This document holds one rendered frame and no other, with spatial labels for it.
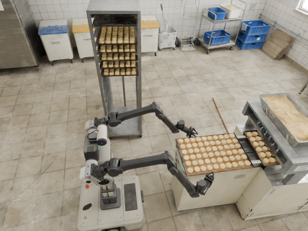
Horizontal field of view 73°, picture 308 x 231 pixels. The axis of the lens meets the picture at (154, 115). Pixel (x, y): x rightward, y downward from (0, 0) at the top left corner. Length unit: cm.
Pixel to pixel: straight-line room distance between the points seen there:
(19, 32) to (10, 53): 48
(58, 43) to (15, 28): 77
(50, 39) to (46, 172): 280
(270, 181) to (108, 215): 154
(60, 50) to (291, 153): 445
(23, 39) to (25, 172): 254
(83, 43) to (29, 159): 265
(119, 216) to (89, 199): 38
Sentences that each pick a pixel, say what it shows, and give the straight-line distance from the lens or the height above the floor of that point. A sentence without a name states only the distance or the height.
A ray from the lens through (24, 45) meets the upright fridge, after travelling 477.
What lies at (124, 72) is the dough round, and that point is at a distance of 241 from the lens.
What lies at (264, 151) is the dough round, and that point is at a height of 91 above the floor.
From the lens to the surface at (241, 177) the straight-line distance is 219.
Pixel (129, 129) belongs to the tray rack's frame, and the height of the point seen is 15.
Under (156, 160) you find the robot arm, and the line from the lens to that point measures 138.
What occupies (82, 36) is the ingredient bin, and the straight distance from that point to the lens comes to 481.
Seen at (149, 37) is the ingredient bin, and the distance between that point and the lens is 496.
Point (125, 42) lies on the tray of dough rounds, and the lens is 224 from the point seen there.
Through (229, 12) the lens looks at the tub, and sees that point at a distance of 553.
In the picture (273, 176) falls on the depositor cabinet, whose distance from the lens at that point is 214.
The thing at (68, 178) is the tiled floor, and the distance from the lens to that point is 295.
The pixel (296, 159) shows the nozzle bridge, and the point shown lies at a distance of 187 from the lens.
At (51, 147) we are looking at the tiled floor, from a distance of 334.
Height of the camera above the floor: 242
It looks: 44 degrees down
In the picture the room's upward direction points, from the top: 3 degrees clockwise
